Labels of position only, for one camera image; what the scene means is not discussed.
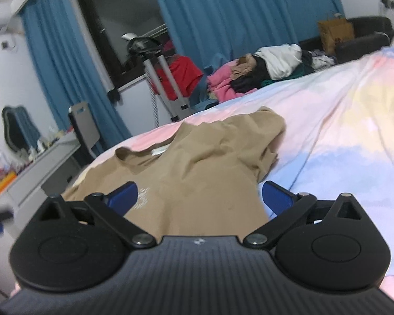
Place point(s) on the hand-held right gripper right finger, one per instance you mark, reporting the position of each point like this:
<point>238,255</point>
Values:
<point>273,195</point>

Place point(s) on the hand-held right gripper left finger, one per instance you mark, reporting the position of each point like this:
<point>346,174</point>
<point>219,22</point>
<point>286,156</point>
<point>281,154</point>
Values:
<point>126,194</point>

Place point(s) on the tan t-shirt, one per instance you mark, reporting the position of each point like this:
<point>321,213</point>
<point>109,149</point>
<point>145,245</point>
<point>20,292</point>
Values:
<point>197,174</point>

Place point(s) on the pile of mixed clothes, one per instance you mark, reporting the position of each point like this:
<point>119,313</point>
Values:
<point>266,67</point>

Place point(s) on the grey chair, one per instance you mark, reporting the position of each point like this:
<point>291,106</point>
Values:
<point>83,128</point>

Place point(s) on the pastel tie-dye bed sheet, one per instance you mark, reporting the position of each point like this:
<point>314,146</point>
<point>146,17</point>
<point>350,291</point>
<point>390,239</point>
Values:
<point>335,131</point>

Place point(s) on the grey dresser desk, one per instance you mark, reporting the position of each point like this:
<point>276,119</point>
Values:
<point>39,170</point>

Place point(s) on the white cabinet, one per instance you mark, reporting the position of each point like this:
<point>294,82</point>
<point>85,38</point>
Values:
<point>141,101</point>

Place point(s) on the clutter of small desk items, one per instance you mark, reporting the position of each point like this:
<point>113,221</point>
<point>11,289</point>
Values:
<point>23,157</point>

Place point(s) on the garment steamer stand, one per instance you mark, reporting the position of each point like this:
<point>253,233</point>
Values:
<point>154,69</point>

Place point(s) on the red garment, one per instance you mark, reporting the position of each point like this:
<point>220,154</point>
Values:
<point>180,75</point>

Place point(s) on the blue curtain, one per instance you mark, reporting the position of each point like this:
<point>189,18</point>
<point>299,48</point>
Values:
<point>69,69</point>
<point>243,16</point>

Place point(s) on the dark window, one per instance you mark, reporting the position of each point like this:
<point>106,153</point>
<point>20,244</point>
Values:
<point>118,26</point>

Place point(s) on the brown paper bag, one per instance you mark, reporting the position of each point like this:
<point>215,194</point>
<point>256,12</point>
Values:
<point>335,34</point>

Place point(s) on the black sofa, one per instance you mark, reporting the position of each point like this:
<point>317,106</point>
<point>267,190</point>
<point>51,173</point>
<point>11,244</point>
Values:
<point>361,37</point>

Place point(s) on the wavy frame mirror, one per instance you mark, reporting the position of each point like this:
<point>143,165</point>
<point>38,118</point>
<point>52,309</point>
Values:
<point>18,126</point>

